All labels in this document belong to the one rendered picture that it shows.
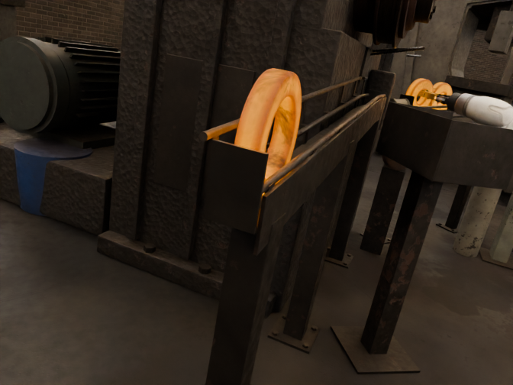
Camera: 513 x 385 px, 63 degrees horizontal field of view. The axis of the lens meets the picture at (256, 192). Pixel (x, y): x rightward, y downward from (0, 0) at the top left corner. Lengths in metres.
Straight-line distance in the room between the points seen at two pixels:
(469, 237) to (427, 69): 2.31
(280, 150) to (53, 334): 0.85
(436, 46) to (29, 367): 3.96
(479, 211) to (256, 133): 1.90
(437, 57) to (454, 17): 0.35
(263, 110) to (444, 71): 3.84
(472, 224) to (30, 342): 1.94
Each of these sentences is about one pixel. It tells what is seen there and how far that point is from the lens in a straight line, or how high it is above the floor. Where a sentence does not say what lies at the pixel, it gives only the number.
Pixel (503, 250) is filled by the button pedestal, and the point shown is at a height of 0.07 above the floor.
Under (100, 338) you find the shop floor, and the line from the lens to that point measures 1.25.
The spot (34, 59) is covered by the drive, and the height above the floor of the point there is 0.61.
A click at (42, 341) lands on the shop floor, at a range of 1.26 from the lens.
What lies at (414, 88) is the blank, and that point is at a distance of 2.03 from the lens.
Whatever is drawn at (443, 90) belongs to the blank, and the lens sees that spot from 2.21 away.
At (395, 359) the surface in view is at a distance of 1.39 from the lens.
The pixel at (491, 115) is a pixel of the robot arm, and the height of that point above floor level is 0.71.
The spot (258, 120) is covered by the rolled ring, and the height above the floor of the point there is 0.71.
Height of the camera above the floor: 0.78
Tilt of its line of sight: 18 degrees down
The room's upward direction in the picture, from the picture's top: 10 degrees clockwise
